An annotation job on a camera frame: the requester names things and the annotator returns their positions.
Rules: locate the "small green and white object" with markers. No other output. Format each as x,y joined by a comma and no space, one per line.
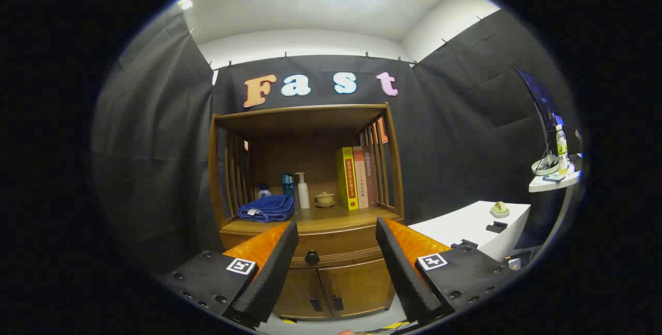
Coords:
499,210

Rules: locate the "clear drink bottle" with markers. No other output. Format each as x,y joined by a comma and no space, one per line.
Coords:
561,149

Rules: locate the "small black block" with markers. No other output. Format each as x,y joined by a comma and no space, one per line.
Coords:
496,227
464,244

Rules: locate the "small white blue-capped bottle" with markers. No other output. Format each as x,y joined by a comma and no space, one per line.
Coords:
264,193

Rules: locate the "white side cabinet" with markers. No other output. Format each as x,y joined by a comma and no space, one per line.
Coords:
465,221

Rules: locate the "brown book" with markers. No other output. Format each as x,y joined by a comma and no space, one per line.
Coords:
372,180

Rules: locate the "wooden cabinet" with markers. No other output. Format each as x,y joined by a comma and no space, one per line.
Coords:
305,118

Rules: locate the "thick yellow book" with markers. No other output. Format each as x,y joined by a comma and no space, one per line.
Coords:
346,180

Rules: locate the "wooden cabinet door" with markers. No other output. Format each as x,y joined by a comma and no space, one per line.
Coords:
300,293
357,286

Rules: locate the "lidded beige tea bowl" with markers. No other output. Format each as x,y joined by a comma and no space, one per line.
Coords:
325,199

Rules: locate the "white bowl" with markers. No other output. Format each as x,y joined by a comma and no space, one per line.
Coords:
544,168

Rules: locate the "white round table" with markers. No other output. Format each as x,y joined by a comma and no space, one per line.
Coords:
553,184

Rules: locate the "orange and beige book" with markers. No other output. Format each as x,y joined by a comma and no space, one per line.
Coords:
362,180

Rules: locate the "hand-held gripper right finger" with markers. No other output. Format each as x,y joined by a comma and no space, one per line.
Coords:
406,273

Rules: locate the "white pump bottle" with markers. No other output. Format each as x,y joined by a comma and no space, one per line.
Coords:
303,195

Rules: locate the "dark monitor screen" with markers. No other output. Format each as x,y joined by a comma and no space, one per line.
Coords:
540,97

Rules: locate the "folded blue towel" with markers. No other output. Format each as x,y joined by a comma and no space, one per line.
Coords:
269,208

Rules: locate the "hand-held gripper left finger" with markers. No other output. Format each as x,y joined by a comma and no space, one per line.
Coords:
269,278

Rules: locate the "wooden countertop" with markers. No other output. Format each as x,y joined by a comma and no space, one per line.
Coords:
331,218

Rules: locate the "clear blue bottle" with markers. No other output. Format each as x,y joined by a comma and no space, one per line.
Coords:
288,185

